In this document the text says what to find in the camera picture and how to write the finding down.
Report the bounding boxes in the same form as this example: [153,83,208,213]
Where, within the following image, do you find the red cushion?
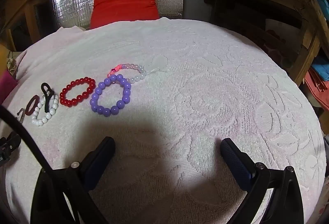
[90,0,160,29]

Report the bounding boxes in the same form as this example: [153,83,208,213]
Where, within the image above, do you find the red bead bracelet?
[59,76,97,107]

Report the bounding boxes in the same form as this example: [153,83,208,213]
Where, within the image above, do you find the black looped hair tie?
[41,82,55,113]

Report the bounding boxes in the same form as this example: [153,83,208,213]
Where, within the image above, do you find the magenta pillow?
[0,70,18,104]

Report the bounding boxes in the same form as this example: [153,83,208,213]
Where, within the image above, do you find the white textured bedspread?
[3,18,326,223]

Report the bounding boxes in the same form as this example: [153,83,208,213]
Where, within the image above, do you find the purple bead bracelet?
[90,74,132,118]

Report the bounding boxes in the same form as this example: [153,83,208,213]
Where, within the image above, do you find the pink clear bead bracelet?
[107,63,147,84]

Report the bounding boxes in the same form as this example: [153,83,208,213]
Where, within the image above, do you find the thin metal bangle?
[16,108,26,124]

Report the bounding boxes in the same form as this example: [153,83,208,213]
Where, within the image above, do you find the dark maroon bangle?
[25,95,40,116]

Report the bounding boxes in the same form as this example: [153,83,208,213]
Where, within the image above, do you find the white bead bracelet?
[31,94,60,127]

